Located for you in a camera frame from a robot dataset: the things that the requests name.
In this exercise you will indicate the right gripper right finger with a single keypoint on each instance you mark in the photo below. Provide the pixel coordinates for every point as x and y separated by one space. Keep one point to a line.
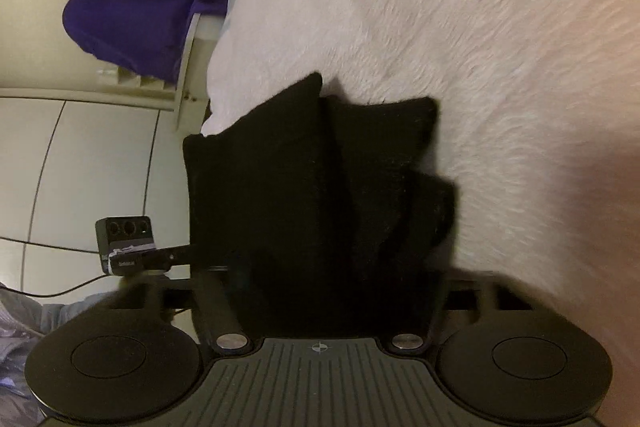
407 342

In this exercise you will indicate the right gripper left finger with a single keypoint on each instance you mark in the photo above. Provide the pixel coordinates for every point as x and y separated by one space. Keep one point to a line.
214 317

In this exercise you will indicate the white bedside furniture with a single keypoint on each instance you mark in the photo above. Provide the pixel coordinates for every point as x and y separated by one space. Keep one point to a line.
176 79

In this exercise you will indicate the black sweater with cream collar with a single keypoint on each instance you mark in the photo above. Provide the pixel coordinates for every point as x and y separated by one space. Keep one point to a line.
320 212

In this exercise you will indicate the purple garment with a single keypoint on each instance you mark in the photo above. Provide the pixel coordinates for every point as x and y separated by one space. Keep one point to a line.
128 32

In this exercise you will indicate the black camera box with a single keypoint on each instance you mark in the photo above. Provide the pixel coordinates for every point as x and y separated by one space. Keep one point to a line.
122 237

